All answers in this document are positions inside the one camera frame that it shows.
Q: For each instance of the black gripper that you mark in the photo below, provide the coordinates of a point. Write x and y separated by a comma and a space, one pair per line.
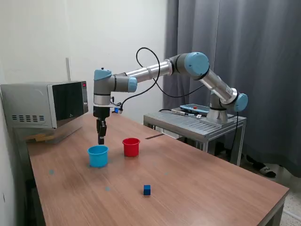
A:
101, 111

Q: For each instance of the blue cube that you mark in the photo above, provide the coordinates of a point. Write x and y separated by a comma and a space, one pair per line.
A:
147, 190

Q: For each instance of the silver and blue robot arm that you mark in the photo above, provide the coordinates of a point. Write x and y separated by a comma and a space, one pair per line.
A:
145, 70

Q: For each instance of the blue plastic cup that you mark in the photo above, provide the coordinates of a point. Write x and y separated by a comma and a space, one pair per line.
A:
97, 159

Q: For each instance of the red plastic cup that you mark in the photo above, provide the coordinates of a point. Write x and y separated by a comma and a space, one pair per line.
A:
131, 149

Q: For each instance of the black tape strip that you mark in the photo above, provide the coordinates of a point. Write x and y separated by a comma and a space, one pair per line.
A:
154, 136

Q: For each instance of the wooden blocks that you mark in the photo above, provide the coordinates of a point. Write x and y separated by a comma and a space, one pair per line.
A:
40, 138

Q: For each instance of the silver microwave oven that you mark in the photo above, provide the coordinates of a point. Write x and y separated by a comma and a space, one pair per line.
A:
28, 103

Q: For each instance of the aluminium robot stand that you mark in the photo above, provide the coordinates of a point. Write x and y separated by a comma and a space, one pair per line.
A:
188, 122

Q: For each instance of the blue-edged teach pendant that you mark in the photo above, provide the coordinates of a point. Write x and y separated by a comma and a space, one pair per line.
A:
188, 107

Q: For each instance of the white QR code tag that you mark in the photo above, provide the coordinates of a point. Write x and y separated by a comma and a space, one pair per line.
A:
199, 116

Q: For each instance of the black and white slipper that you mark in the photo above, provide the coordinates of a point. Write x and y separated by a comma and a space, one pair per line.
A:
265, 170

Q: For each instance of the grey curtain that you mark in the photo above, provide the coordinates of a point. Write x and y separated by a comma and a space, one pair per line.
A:
270, 70

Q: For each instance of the grey table leg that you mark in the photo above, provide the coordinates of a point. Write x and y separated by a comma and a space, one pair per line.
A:
277, 212

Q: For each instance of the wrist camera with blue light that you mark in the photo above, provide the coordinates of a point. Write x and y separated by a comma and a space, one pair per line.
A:
117, 110

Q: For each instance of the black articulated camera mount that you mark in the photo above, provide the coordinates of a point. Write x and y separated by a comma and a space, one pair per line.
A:
102, 68

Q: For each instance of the white wall pipe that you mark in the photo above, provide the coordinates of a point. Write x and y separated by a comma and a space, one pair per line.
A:
68, 70

